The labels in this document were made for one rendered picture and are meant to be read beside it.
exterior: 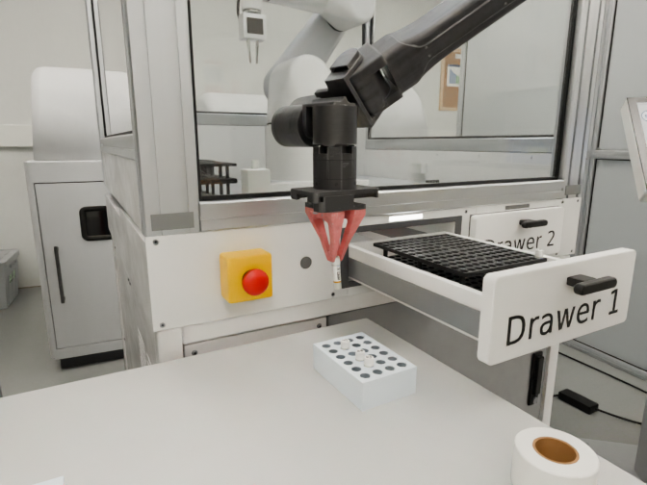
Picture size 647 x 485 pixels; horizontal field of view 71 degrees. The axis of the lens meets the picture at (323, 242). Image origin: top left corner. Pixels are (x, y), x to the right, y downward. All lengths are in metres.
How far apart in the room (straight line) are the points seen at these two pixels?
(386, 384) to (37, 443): 0.39
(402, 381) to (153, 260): 0.39
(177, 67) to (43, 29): 3.32
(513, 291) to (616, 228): 2.02
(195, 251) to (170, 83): 0.24
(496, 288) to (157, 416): 0.42
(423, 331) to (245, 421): 0.53
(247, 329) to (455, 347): 0.51
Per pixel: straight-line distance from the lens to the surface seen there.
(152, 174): 0.69
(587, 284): 0.62
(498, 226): 1.04
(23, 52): 3.99
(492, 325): 0.56
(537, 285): 0.61
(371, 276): 0.76
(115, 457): 0.56
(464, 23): 0.64
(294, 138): 0.62
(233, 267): 0.68
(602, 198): 2.61
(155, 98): 0.68
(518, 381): 1.31
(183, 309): 0.73
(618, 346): 2.68
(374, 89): 0.61
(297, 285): 0.78
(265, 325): 0.79
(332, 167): 0.57
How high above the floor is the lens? 1.08
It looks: 12 degrees down
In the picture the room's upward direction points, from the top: straight up
